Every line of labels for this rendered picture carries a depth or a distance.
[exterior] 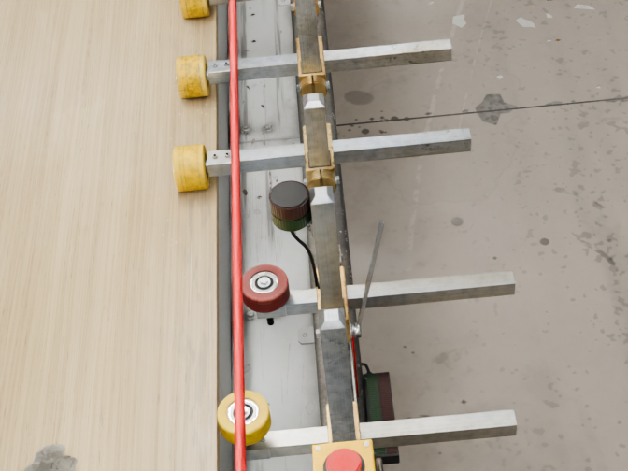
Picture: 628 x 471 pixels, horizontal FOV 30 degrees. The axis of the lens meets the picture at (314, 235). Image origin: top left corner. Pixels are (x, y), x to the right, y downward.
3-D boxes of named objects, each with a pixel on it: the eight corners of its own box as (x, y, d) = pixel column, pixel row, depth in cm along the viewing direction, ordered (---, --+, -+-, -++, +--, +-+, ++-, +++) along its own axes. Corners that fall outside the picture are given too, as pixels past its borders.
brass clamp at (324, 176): (335, 143, 212) (333, 121, 208) (340, 196, 203) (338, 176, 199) (301, 146, 212) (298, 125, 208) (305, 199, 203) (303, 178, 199)
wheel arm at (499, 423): (512, 421, 186) (513, 406, 182) (516, 439, 183) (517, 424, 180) (239, 446, 186) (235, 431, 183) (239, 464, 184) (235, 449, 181)
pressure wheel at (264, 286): (292, 302, 204) (286, 259, 195) (294, 339, 198) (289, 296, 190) (247, 306, 204) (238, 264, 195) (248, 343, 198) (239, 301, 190)
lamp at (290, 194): (319, 272, 190) (308, 178, 174) (321, 299, 186) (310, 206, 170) (282, 276, 190) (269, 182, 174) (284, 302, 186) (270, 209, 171)
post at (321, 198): (349, 370, 209) (332, 181, 173) (350, 387, 207) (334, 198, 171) (329, 372, 209) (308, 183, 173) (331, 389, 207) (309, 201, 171)
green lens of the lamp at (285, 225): (310, 200, 178) (309, 190, 176) (312, 229, 174) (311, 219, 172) (271, 204, 178) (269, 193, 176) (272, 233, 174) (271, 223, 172)
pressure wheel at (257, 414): (249, 420, 188) (239, 378, 180) (287, 445, 184) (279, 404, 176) (215, 455, 184) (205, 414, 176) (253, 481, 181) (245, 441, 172)
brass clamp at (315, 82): (326, 55, 229) (324, 35, 225) (331, 101, 220) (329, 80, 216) (294, 58, 229) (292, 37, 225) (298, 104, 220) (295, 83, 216)
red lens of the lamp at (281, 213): (309, 189, 176) (307, 178, 174) (311, 218, 172) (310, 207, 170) (269, 192, 176) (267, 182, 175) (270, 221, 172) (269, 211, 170)
